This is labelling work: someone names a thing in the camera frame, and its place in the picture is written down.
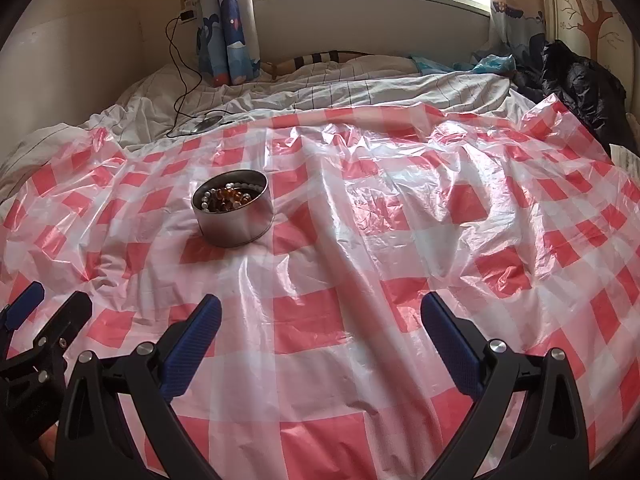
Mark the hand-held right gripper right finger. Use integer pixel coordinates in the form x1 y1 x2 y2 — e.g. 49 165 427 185
420 291 591 480

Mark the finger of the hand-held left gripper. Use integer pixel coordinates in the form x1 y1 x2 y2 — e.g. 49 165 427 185
0 290 94 386
0 281 46 346

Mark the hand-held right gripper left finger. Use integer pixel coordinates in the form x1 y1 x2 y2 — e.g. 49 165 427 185
54 294 223 480

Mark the round silver metal tin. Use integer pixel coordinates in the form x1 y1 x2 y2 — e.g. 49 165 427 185
191 170 275 248

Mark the amber bead bracelet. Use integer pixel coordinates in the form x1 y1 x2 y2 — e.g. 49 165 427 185
206 186 251 212

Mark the white bead bracelet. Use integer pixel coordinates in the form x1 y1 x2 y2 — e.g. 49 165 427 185
199 174 265 210

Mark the red white checkered plastic sheet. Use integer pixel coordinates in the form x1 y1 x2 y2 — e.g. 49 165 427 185
0 92 640 480

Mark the white paper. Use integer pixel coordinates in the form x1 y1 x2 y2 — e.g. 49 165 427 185
609 144 640 173

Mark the white striped quilt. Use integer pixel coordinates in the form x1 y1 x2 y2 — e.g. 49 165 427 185
0 52 541 176

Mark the blue plastic bag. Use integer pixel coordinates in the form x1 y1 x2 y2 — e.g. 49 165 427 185
407 52 516 77

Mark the black puffer jacket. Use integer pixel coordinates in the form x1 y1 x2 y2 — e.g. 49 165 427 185
510 40 628 158

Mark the striped pillow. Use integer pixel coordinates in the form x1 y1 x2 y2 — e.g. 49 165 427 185
262 50 371 73

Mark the blue cartoon print curtain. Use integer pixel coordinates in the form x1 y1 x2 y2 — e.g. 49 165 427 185
196 0 262 86

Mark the pale cartoon print curtain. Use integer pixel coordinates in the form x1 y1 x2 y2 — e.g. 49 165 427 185
487 0 548 56

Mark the black charging cable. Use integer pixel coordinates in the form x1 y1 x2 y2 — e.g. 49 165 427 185
166 15 236 138

